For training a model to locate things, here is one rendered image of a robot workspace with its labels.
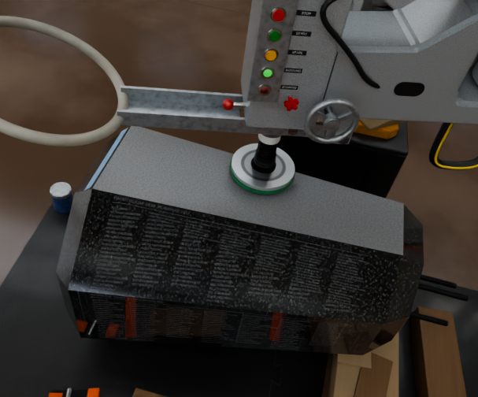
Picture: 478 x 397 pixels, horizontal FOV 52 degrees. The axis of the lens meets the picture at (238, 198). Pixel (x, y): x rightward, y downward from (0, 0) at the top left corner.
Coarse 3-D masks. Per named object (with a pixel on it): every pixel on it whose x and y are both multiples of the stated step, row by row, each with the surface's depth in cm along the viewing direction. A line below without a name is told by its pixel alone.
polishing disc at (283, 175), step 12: (252, 144) 170; (240, 156) 166; (252, 156) 166; (276, 156) 168; (288, 156) 168; (240, 168) 162; (252, 168) 163; (276, 168) 164; (288, 168) 165; (240, 180) 159; (252, 180) 159; (264, 180) 159; (276, 180) 160; (288, 180) 161
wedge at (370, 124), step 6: (360, 120) 202; (366, 120) 201; (372, 120) 201; (378, 120) 201; (384, 120) 201; (390, 120) 200; (396, 120) 202; (366, 126) 199; (372, 126) 199; (378, 126) 199; (384, 126) 201
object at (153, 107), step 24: (144, 96) 147; (168, 96) 147; (192, 96) 148; (216, 96) 148; (240, 96) 149; (144, 120) 139; (168, 120) 140; (192, 120) 141; (216, 120) 141; (240, 120) 142
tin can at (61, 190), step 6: (54, 186) 244; (60, 186) 244; (66, 186) 245; (54, 192) 241; (60, 192) 241; (66, 192) 242; (54, 198) 242; (60, 198) 241; (66, 198) 243; (72, 198) 250; (54, 204) 245; (60, 204) 244; (66, 204) 246; (60, 210) 248; (66, 210) 248
